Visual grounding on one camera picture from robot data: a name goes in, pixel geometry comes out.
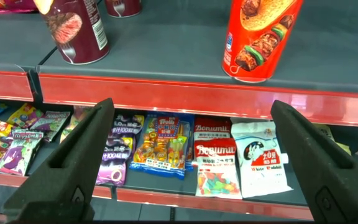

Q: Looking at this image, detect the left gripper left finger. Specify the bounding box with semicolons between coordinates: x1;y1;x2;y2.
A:
3;98;116;222

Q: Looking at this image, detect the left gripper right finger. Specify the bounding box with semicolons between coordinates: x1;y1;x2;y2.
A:
270;100;358;222

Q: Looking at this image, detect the purple grape candy bag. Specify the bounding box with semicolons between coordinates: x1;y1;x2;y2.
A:
29;110;71;142
0;129;44;177

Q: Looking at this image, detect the pale green candy bag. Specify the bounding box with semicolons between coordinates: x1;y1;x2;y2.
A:
59;105;93;144

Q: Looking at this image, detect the white candy bag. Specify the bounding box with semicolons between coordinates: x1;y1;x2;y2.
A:
230;119;293;199

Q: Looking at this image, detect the blue gummy candy bag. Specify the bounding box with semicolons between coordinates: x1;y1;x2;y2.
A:
129;112;195;180

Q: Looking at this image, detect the red gummy candy bag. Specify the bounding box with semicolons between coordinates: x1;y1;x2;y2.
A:
193;138;243;200
193;116;232;141

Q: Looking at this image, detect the red chip can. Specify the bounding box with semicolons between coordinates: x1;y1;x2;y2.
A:
221;0;305;84

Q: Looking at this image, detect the maroon chip can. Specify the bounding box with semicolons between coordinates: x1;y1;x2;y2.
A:
33;0;111;65
104;0;142;18

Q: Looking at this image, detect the magenta snack bag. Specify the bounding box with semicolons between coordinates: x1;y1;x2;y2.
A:
0;0;39;14

